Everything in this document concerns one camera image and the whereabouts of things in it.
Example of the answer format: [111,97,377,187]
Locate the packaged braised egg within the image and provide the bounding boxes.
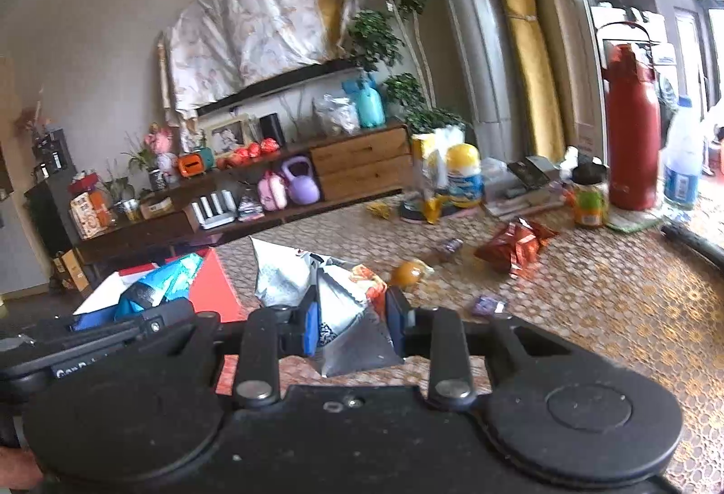
[389,259,434,290]

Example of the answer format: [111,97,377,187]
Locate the silver foil snack bag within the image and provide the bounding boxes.
[252,239,403,378]

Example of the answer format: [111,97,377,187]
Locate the small purple brown candy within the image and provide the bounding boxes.
[436,238,464,261]

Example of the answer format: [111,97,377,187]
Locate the blue snack packet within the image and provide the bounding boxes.
[114,252,204,320]

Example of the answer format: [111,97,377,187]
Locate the brown orange snack bag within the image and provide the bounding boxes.
[474,217,557,275]

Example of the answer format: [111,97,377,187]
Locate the person's hand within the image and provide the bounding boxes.
[0,447,43,490]

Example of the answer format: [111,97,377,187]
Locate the red white cardboard box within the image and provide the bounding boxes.
[75,248,248,323]

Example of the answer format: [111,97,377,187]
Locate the round dark tray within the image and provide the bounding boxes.
[396,199,481,224]

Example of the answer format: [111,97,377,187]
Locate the white router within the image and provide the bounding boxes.
[190,189,237,231]

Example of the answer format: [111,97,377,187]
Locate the small yellow wrapped candy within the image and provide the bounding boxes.
[366,201,393,221]

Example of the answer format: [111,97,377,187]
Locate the pink toy case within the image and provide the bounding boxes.
[258,171,288,212]

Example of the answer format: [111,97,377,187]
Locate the yellow lid vitamin bottle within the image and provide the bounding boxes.
[445,143,483,209]

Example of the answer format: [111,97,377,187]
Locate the purple kettlebell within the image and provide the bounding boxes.
[281,156,320,206]

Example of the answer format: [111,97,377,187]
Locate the orange snack box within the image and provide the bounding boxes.
[70,189,114,239]

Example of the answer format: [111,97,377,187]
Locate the stack of books and boxes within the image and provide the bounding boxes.
[481,156,566,219]

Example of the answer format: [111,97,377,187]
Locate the wooden tv cabinet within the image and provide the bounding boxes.
[77,123,412,266]

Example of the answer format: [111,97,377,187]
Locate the small potted plant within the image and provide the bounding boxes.
[100,133,155,205]

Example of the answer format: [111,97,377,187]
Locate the red apples pile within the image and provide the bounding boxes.
[216,138,281,171]

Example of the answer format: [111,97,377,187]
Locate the yellow standing snack pouch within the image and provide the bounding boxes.
[410,129,450,202]

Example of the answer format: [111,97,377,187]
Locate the orange clock radio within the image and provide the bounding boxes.
[177,147,215,178]

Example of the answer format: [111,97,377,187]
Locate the framed photo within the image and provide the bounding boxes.
[205,117,245,157]

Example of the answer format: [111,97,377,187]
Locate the black cylinder speaker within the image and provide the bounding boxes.
[259,113,286,147]

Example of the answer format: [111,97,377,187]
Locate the black lid glass jar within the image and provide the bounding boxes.
[572,163,609,228]

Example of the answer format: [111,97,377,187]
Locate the pink plush toy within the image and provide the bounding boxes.
[143,123,178,185]

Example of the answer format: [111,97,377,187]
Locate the green coaster mat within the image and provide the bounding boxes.
[605,206,664,234]

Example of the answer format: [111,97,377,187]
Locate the clear plastic bag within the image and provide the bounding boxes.
[312,93,361,138]

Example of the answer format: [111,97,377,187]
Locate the teal water jug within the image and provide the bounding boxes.
[343,74,386,129]

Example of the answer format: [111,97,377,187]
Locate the yellow curtain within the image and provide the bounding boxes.
[504,0,566,161]

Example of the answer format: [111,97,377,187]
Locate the black folded umbrella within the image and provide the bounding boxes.
[662,222,724,273]

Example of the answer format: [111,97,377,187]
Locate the clear plastic water bottle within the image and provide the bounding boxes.
[664,96,705,210]

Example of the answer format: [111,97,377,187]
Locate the tall potted green tree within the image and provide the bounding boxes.
[347,0,467,152]

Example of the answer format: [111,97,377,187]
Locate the floral cloth covered tv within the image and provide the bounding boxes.
[157,0,360,124]

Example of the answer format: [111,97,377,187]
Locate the red thermos bottle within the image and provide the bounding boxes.
[601,21,662,211]

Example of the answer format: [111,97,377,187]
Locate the standing air conditioner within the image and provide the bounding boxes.
[445,0,526,162]

